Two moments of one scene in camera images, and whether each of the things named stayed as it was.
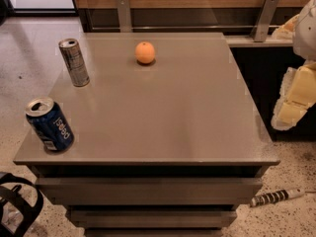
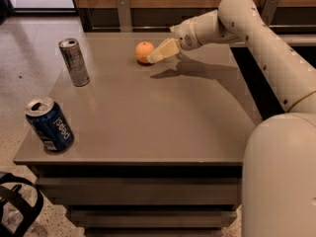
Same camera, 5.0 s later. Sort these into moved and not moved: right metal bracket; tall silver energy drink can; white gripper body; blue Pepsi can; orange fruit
Moved: white gripper body
Not moved: blue Pepsi can; right metal bracket; tall silver energy drink can; orange fruit
